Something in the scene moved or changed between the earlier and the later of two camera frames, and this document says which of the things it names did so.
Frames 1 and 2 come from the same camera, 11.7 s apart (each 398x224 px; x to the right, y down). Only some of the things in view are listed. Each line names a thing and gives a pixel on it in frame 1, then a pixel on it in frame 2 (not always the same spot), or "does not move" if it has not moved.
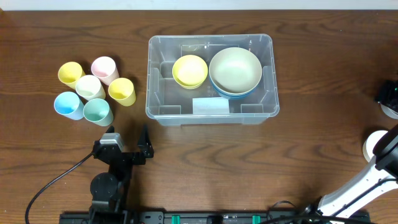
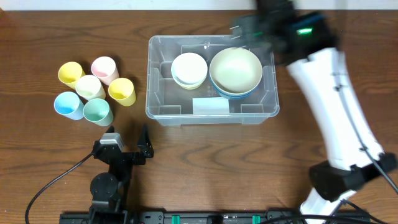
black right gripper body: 387,94 -> 252,28
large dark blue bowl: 234,96 does not move
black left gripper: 145,151 does not move
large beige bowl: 236,70 does not move
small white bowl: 389,112 -> 189,68
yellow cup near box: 121,90 does not move
